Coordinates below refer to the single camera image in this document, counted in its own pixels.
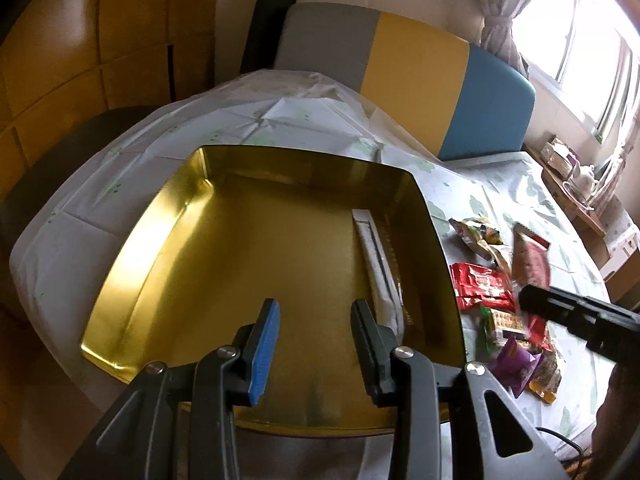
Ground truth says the white long snack stick packet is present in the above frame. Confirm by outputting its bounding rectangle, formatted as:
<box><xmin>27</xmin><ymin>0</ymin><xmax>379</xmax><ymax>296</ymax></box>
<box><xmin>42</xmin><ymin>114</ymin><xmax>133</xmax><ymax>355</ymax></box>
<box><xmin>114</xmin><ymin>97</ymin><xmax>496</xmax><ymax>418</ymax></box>
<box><xmin>352</xmin><ymin>209</ymin><xmax>405</xmax><ymax>342</ymax></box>

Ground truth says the clear orange-edged nut packet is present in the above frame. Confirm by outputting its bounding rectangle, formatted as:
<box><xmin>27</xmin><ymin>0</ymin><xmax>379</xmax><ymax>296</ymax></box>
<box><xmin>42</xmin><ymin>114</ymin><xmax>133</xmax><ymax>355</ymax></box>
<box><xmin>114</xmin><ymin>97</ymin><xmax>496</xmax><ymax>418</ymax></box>
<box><xmin>528</xmin><ymin>353</ymin><xmax>562</xmax><ymax>405</ymax></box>

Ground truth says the purple snack packet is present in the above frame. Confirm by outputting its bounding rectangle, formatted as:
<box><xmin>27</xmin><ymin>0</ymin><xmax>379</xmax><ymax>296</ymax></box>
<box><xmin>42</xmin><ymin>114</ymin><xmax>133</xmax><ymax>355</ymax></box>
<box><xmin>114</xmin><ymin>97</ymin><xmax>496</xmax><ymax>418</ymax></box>
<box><xmin>489</xmin><ymin>337</ymin><xmax>544</xmax><ymax>399</ymax></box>

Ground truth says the small shiny red snack packet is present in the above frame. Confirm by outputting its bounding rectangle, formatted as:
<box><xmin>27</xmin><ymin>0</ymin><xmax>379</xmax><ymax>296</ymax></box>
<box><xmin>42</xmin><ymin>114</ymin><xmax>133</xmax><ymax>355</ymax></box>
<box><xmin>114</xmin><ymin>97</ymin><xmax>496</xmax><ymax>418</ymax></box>
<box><xmin>511</xmin><ymin>222</ymin><xmax>551</xmax><ymax>288</ymax></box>

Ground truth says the large red snack packet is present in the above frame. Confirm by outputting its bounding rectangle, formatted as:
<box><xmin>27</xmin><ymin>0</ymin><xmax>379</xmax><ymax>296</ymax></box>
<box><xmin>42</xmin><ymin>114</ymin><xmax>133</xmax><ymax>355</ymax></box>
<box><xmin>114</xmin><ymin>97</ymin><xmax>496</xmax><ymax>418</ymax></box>
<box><xmin>449</xmin><ymin>262</ymin><xmax>515</xmax><ymax>312</ymax></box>

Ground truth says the yellow green snack packet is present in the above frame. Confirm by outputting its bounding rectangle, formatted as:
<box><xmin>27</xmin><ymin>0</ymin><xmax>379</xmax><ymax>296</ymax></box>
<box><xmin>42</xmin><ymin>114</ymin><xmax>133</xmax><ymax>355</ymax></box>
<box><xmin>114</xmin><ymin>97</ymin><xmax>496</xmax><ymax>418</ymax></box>
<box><xmin>448</xmin><ymin>217</ymin><xmax>503</xmax><ymax>260</ymax></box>

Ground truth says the red white snack packet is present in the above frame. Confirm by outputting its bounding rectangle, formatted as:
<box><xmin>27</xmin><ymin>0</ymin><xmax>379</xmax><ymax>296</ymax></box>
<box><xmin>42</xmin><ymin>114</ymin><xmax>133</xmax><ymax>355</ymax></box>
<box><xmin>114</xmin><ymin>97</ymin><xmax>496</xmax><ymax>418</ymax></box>
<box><xmin>521</xmin><ymin>312</ymin><xmax>554</xmax><ymax>353</ymax></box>

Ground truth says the wooden side table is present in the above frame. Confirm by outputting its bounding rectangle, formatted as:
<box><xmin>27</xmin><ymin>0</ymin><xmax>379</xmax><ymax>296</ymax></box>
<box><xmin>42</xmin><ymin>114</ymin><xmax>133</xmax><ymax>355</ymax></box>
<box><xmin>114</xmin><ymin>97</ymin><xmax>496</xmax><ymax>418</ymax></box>
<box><xmin>524</xmin><ymin>144</ymin><xmax>640</xmax><ymax>302</ymax></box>

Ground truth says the white teapot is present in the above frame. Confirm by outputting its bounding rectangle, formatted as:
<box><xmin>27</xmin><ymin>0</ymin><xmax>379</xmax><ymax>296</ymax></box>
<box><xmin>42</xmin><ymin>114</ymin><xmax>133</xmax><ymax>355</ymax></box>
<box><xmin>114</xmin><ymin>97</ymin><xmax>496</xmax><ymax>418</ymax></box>
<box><xmin>564</xmin><ymin>165</ymin><xmax>598</xmax><ymax>204</ymax></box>

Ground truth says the white green-patterned tablecloth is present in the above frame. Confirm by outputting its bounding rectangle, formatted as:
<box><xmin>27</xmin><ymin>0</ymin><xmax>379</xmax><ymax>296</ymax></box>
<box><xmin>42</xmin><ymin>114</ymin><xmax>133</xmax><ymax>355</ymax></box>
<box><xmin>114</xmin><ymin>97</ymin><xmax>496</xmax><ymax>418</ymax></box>
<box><xmin>8</xmin><ymin>69</ymin><xmax>616</xmax><ymax>480</ymax></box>

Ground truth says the gold rectangular tin tray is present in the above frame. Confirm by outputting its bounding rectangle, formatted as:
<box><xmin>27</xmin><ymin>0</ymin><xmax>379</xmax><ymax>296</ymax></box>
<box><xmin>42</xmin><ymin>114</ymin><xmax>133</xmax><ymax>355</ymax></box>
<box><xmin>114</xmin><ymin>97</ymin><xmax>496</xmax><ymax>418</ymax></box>
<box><xmin>81</xmin><ymin>145</ymin><xmax>465</xmax><ymax>438</ymax></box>

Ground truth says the tissue box on side table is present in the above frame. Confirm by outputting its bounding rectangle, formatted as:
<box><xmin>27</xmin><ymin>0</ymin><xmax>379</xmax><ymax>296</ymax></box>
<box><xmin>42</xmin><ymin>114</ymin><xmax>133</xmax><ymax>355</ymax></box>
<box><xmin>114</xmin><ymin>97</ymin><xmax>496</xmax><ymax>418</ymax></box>
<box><xmin>540</xmin><ymin>136</ymin><xmax>579</xmax><ymax>179</ymax></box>

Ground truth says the black rolled mat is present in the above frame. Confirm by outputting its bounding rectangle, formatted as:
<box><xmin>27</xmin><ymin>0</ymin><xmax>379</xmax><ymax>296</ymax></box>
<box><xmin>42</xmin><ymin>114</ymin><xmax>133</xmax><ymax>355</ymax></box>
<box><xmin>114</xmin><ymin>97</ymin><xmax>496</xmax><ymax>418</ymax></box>
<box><xmin>240</xmin><ymin>0</ymin><xmax>297</xmax><ymax>74</ymax></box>

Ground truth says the black cable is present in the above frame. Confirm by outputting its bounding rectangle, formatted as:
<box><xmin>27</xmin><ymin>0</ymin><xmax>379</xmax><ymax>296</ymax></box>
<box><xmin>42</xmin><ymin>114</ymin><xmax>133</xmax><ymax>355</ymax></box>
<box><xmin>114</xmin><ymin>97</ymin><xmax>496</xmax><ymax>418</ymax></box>
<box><xmin>537</xmin><ymin>424</ymin><xmax>594</xmax><ymax>480</ymax></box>

